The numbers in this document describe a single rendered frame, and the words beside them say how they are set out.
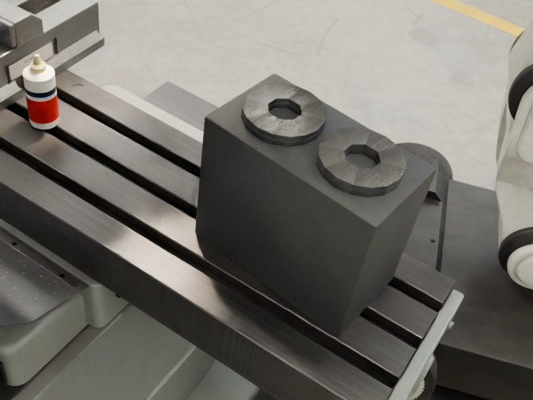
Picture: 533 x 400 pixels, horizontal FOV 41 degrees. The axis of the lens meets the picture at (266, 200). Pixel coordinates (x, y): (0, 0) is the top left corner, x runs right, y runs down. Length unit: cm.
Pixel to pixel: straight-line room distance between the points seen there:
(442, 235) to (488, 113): 146
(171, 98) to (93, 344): 55
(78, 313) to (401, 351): 43
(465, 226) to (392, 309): 73
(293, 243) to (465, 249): 80
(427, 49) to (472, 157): 68
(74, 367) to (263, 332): 35
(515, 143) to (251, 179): 56
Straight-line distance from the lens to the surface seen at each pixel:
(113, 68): 278
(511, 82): 118
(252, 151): 73
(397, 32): 325
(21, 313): 88
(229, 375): 166
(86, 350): 105
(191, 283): 83
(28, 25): 106
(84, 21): 115
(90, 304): 97
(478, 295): 145
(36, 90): 98
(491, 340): 139
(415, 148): 166
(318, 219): 71
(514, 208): 134
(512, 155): 121
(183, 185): 94
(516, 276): 140
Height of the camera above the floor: 162
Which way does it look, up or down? 45 degrees down
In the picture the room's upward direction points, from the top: 10 degrees clockwise
